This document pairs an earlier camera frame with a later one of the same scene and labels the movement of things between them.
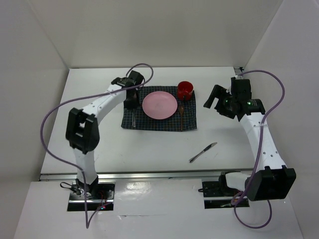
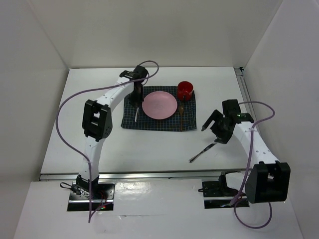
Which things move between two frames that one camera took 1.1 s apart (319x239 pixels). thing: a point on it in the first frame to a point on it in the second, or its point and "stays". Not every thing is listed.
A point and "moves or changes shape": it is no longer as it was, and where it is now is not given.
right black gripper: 219,91 to 217,116
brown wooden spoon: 181,109 stays
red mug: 185,88 stays
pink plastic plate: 159,105 stays
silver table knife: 192,159 stays
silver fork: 133,120 moves or changes shape
